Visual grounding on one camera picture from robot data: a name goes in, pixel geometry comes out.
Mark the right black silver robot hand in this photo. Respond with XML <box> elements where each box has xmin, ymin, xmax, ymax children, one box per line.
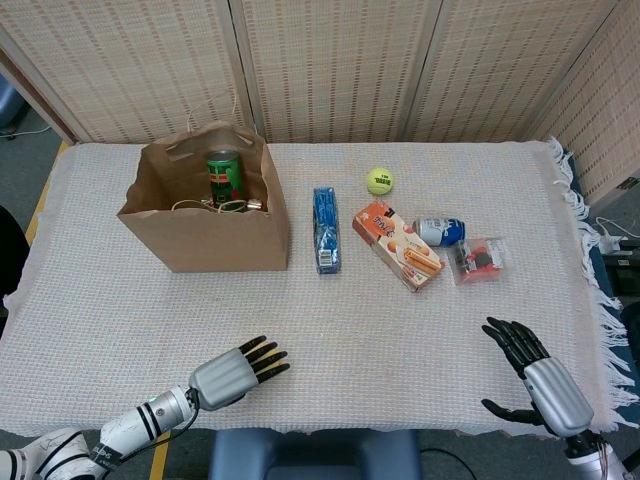
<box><xmin>480</xmin><ymin>316</ymin><xmax>595</xmax><ymax>439</ymax></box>

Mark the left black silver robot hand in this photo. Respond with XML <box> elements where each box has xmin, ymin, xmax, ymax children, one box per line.
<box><xmin>187</xmin><ymin>335</ymin><xmax>292</xmax><ymax>412</ymax></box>

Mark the green chips can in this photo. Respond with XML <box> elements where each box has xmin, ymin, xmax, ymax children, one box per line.
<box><xmin>205</xmin><ymin>149</ymin><xmax>244</xmax><ymax>211</ymax></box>

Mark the brown paper bag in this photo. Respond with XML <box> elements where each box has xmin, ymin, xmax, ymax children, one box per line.
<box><xmin>116</xmin><ymin>94</ymin><xmax>291</xmax><ymax>274</ymax></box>

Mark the clear bag of red parts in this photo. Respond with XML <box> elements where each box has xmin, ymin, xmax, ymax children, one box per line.
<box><xmin>446</xmin><ymin>237</ymin><xmax>507</xmax><ymax>287</ymax></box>

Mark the blue padded seat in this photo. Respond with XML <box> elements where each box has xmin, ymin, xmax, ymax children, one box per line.
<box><xmin>207</xmin><ymin>428</ymin><xmax>424</xmax><ymax>480</ymax></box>

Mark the black equipment case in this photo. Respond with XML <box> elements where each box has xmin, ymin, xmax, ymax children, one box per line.
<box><xmin>599</xmin><ymin>252</ymin><xmax>640</xmax><ymax>301</ymax></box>

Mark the white woven tablecloth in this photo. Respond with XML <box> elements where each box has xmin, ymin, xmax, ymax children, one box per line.
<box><xmin>0</xmin><ymin>135</ymin><xmax>632</xmax><ymax>441</ymax></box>

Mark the white power strip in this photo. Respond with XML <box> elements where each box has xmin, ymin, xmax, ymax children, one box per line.
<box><xmin>594</xmin><ymin>217</ymin><xmax>635</xmax><ymax>256</ymax></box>

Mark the blue biscuit box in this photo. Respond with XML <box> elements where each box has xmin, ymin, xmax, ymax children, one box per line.
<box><xmin>312</xmin><ymin>187</ymin><xmax>344</xmax><ymax>276</ymax></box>

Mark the blue white drink can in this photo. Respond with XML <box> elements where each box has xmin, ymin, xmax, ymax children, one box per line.
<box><xmin>412</xmin><ymin>216</ymin><xmax>467</xmax><ymax>248</ymax></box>

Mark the orange cream snack box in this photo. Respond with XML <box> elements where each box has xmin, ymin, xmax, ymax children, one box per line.
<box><xmin>351</xmin><ymin>200</ymin><xmax>446</xmax><ymax>294</ymax></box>

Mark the black rounded object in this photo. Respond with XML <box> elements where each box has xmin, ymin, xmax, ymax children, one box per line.
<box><xmin>0</xmin><ymin>204</ymin><xmax>32</xmax><ymax>341</ymax></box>

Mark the yellow tennis ball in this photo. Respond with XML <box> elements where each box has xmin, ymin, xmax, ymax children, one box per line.
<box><xmin>366</xmin><ymin>167</ymin><xmax>396</xmax><ymax>195</ymax></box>

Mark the woven bamboo folding screen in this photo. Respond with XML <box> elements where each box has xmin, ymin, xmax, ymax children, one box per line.
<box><xmin>0</xmin><ymin>0</ymin><xmax>640</xmax><ymax>206</ymax></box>

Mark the blue office chair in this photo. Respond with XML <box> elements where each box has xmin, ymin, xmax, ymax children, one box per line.
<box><xmin>0</xmin><ymin>74</ymin><xmax>29</xmax><ymax>136</ymax></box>

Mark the black floor cable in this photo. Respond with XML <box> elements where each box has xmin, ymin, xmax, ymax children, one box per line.
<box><xmin>419</xmin><ymin>446</ymin><xmax>479</xmax><ymax>480</ymax></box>

